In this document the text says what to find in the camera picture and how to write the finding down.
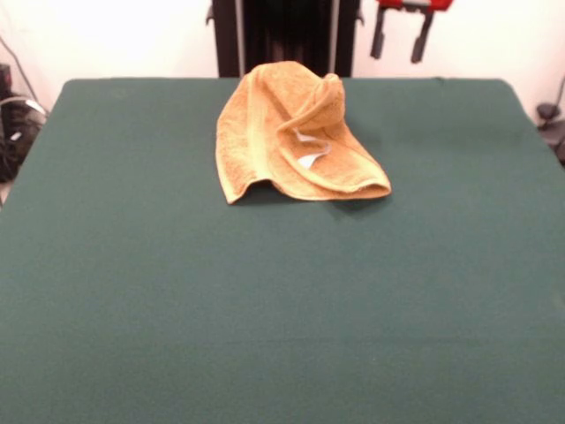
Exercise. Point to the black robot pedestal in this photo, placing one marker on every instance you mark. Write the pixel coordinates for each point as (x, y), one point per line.
(229, 44)

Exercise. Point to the dark green table cloth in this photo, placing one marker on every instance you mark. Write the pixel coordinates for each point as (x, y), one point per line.
(132, 265)

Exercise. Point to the black floor equipment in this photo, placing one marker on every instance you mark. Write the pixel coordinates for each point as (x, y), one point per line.
(547, 110)
(17, 146)

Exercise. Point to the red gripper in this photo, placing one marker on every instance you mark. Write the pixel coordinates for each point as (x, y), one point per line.
(397, 3)

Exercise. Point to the tan terry towel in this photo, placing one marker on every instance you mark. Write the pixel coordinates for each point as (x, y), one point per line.
(265, 146)

